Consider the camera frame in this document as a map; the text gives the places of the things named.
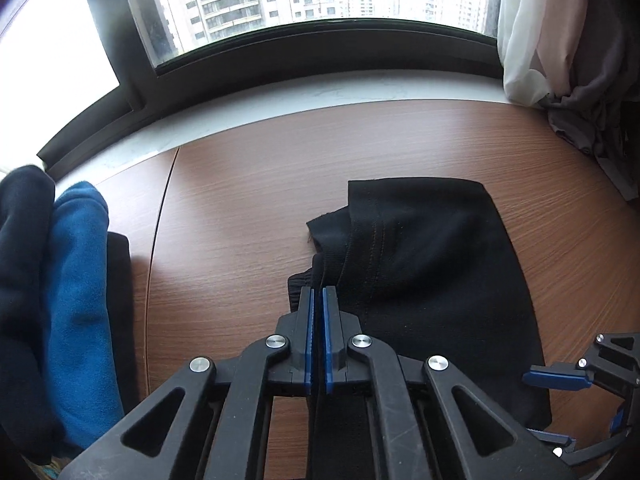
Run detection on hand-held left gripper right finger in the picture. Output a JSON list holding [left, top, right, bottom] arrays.
[[321, 285, 577, 480]]

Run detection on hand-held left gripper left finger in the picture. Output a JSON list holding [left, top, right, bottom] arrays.
[[57, 285, 317, 480]]

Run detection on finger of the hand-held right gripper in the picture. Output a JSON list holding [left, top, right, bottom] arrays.
[[521, 331, 640, 397], [529, 405, 640, 480]]

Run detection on black pants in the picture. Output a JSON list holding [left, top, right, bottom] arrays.
[[287, 176, 553, 480]]

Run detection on black folded cloth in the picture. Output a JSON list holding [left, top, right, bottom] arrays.
[[104, 231, 139, 412]]

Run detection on blue folded cloth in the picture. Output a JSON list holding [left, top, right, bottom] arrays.
[[47, 181, 126, 454]]

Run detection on white windowsill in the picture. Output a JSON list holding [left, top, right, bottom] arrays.
[[45, 72, 516, 181]]

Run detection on navy folded cloth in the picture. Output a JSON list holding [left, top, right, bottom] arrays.
[[0, 165, 64, 464]]

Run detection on patterned yellow teal cloth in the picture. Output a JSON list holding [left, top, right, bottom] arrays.
[[27, 454, 68, 480]]

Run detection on grey curtain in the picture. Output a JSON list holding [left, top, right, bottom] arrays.
[[540, 0, 640, 162]]

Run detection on white sheer curtain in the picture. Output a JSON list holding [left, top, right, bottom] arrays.
[[497, 0, 552, 107]]

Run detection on pink curtain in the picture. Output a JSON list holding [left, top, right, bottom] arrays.
[[525, 0, 587, 97]]

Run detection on black window frame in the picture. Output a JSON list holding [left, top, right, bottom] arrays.
[[37, 0, 506, 173]]

